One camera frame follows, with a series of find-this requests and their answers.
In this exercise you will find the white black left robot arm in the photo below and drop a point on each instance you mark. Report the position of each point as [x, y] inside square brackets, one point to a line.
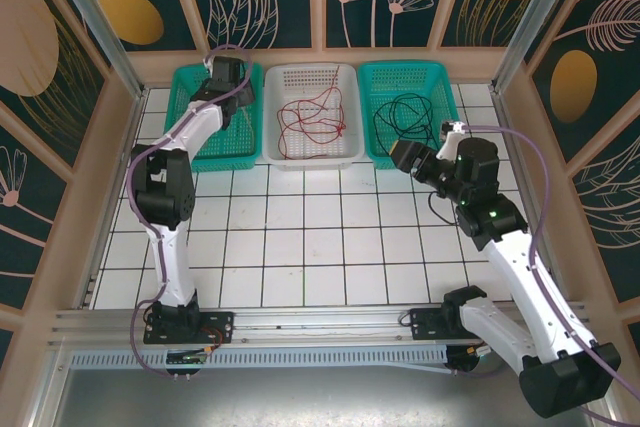
[170, 262]

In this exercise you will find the teal plastic basket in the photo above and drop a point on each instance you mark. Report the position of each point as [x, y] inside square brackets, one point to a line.
[245, 147]
[440, 92]

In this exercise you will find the white plastic basket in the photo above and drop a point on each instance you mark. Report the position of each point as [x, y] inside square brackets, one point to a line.
[312, 77]

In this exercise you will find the grey metal sheet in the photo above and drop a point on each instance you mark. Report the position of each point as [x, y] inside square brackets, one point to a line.
[320, 402]

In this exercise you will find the small black circuit board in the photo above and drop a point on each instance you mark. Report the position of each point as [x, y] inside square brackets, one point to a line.
[186, 359]

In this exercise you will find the aluminium frame post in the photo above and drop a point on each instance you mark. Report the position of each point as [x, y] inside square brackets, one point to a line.
[537, 22]
[111, 52]

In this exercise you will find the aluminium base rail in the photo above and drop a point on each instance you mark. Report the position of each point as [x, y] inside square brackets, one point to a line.
[320, 322]

